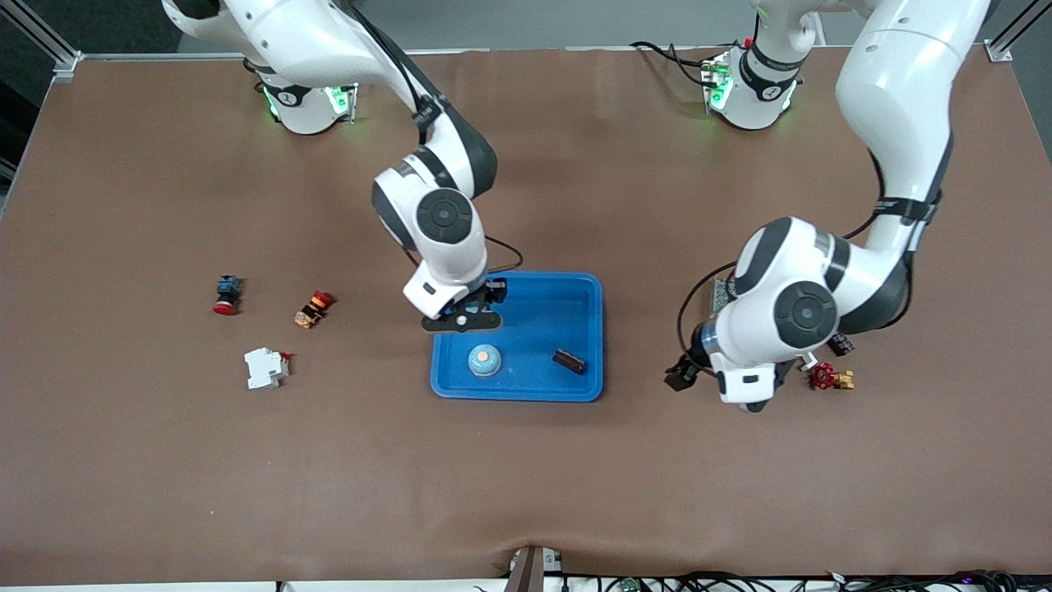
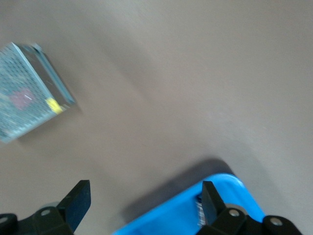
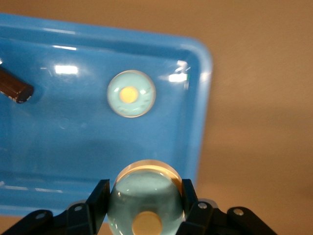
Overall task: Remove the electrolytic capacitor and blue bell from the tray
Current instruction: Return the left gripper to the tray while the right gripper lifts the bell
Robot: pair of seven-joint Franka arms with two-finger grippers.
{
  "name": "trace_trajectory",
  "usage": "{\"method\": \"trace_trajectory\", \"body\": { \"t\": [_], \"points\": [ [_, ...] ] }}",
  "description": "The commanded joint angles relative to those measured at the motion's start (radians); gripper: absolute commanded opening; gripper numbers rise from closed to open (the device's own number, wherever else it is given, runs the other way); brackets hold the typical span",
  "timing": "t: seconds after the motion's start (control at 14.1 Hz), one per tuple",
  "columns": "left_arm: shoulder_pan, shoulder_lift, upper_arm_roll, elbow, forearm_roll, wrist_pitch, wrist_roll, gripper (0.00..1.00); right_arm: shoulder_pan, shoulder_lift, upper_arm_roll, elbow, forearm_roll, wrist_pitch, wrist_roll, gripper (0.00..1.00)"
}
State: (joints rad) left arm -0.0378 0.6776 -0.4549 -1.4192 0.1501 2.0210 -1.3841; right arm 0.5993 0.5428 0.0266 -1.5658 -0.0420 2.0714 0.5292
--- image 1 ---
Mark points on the dark brown glossy capacitor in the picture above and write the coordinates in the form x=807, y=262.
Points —
x=569, y=361

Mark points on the black silver-striped capacitor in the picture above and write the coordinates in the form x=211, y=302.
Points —
x=842, y=345

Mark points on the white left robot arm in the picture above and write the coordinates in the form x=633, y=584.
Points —
x=772, y=329

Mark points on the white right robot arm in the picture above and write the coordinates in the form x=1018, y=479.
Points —
x=444, y=247

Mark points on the metal mesh power supply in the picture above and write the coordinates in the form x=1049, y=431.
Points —
x=721, y=298

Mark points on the blue plastic tray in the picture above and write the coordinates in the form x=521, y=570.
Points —
x=534, y=362

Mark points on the white curved plastic arc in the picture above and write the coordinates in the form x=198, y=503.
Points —
x=809, y=363

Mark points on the white circuit breaker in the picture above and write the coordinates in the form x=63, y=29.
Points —
x=265, y=368

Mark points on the red push button blue body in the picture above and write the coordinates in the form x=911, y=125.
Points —
x=228, y=289

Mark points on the red orange emergency switch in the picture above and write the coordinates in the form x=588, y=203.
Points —
x=311, y=312

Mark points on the right base connector bracket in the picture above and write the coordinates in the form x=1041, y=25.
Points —
x=341, y=97

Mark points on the grey table edge bracket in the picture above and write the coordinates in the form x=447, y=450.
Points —
x=530, y=571

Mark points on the aluminium table edge rail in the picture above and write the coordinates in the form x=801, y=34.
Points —
x=164, y=57

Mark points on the aluminium frame corner post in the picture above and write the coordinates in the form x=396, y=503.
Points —
x=998, y=51
x=66, y=66

